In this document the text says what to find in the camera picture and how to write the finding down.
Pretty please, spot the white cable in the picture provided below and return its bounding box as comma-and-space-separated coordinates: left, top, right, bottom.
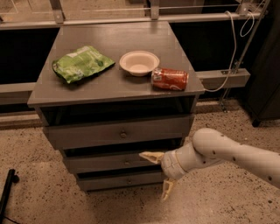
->
204, 10, 256, 94

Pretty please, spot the green chip bag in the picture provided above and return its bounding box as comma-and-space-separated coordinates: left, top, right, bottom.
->
52, 45, 115, 84

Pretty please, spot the grey middle drawer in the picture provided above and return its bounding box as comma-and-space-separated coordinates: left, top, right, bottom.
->
62, 145, 186, 174

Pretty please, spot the grey top drawer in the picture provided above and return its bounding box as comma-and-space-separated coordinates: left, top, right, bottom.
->
43, 115, 194, 150

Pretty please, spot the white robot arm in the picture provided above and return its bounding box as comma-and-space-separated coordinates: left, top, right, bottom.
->
139, 128, 280, 201

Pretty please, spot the grey metal railing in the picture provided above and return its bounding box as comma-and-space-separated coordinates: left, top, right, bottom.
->
0, 0, 263, 106

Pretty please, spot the dark cabinet at right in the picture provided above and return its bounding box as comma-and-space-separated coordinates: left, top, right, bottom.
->
245, 0, 280, 127

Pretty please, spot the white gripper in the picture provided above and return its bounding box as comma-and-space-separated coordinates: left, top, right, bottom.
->
139, 149, 187, 201

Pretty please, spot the white paper bowl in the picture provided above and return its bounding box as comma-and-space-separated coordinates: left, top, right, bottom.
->
119, 51, 160, 77

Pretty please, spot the black floor stand leg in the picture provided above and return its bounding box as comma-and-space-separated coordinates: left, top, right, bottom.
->
0, 169, 19, 224

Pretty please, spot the grey bottom drawer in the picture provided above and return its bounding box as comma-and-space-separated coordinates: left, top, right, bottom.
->
77, 165, 166, 192

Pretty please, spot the grey drawer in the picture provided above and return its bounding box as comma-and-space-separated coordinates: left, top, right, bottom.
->
62, 145, 186, 174
43, 115, 194, 150
77, 165, 166, 192

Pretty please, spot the red soda can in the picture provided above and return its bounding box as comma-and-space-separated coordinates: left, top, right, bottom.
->
151, 67, 188, 91

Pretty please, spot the slanted metal pole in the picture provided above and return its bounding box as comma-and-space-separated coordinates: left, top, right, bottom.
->
217, 0, 271, 113

